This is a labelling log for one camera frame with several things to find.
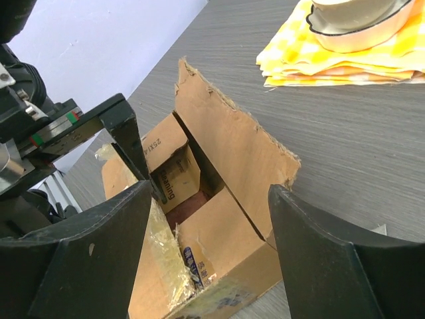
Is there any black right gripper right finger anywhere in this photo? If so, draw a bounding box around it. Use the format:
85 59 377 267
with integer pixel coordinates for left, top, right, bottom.
268 185 424 318

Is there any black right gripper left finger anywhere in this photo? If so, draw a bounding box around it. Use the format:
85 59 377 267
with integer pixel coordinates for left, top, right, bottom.
1 181 151 318

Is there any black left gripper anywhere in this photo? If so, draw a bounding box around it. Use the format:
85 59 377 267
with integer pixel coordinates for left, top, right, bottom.
1 62 166 203

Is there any brown cleaning product box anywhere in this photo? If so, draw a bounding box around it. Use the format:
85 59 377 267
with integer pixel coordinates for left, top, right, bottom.
142 114 201 213

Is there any brown cardboard express box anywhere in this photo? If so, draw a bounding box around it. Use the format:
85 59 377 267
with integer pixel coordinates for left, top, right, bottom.
95 56 302 319

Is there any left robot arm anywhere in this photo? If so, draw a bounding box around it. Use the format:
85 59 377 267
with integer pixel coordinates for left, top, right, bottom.
1 1 151 243

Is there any orange checkered cloth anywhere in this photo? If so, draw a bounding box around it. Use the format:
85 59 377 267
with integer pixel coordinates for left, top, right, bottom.
256 1 424 87

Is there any white ceramic bowl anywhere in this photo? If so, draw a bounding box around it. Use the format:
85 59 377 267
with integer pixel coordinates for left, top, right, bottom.
312 0 394 30

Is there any scalloped white saucer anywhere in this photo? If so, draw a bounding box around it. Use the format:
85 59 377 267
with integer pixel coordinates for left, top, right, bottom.
305 1 414 53

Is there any aluminium frame rail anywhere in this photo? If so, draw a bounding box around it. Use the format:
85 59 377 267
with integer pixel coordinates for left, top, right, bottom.
35 171 82 213

